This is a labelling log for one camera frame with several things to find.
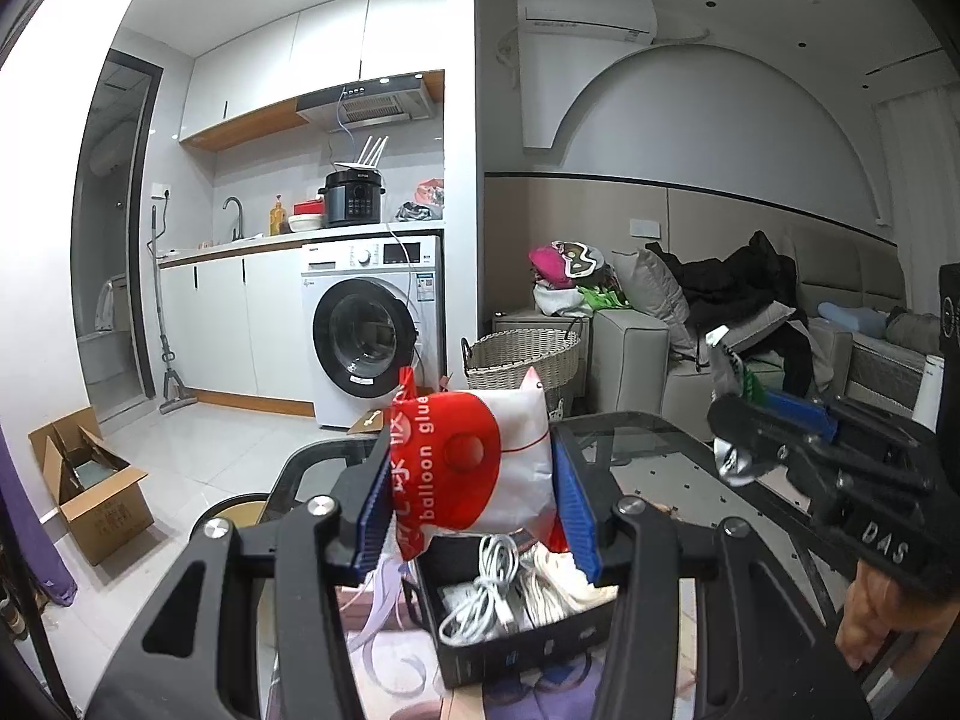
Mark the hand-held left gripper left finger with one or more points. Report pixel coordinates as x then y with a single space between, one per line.
371 510

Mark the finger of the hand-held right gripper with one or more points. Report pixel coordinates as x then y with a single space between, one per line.
757 439
806 412

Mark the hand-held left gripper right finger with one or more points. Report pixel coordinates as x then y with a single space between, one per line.
577 510

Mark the green white medicine packet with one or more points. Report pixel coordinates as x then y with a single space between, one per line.
731 379

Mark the red white plastic bag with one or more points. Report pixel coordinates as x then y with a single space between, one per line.
465 457

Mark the black storage box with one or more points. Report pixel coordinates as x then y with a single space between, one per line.
510 656

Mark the person's right hand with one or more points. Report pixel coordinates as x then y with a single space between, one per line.
874 615

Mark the light blue pillow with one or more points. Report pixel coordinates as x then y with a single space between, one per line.
847 315

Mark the grey sofa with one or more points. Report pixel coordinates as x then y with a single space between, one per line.
630 360

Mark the black jacket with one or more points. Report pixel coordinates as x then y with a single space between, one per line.
727 285

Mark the wicker basket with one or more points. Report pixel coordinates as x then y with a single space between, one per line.
517 360

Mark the grey cushion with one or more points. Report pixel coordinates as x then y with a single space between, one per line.
660 292

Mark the grey mop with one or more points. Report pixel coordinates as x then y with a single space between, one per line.
178 390

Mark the white base cabinet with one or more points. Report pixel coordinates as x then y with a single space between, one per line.
225 330

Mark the white washing machine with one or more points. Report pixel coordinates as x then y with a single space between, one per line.
326 270

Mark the pile of colourful clothes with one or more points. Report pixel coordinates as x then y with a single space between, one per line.
551 262

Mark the open cardboard box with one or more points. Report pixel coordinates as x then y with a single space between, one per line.
105 517

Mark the white bowl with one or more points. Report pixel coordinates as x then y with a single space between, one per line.
306 224

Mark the dark plastic bag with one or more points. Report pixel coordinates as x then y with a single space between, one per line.
416 213

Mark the yellow bottle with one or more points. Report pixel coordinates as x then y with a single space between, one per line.
278 221

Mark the red lidded container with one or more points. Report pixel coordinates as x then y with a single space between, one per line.
308 207

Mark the black pressure cooker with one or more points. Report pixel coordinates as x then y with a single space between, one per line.
352 199

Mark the metal faucet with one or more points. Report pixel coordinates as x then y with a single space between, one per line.
238 214

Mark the purple yoga mat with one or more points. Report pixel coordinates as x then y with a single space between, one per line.
45 555

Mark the white router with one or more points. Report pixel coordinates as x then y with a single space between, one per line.
356 165

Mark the glass shower door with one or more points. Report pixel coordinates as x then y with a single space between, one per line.
112 240

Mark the steel range hood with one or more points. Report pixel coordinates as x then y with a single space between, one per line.
375 109

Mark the white air conditioner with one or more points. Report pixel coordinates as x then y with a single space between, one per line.
585 11

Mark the white upper cabinets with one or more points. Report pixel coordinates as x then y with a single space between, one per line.
315 37

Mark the white wall plate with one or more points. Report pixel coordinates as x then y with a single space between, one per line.
643 227

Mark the white wall outlet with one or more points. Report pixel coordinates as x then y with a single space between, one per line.
162 191

